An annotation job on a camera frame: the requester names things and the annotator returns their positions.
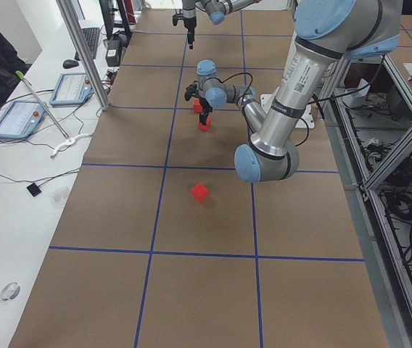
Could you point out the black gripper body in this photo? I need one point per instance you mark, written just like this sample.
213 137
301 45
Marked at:
189 22
203 104

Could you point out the blue teach pendant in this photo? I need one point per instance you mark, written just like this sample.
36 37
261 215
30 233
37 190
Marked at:
20 119
71 89

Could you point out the clear tape piece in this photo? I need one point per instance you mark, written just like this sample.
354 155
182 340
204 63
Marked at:
10 292

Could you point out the small black square puck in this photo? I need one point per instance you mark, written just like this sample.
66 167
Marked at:
33 189

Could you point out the white camera stand pedestal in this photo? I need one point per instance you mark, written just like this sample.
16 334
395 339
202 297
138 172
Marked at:
305 121

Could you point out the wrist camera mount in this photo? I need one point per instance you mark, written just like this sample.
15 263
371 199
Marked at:
191 91
177 17

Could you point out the near blue teach pendant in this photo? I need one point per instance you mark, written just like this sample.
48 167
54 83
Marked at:
20 119

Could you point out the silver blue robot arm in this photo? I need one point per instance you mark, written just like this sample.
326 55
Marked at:
326 32
216 11

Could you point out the far blue teach pendant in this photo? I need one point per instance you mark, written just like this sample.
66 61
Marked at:
71 89

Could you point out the black box with label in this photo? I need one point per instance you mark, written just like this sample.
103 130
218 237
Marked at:
114 53

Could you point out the red block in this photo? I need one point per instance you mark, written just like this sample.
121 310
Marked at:
197 107
206 125

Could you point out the black computer mouse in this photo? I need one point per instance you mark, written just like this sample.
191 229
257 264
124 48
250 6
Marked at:
70 63

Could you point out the black keyboard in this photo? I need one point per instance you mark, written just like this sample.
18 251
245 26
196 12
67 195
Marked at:
91 36

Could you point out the metal rod green tip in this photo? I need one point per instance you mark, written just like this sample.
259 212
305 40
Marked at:
69 141

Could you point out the aluminium frame post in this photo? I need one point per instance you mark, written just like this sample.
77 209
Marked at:
73 27

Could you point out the red block near arm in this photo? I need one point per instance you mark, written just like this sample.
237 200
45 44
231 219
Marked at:
199 192

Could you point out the black computer monitor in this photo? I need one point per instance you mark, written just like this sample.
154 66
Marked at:
108 14

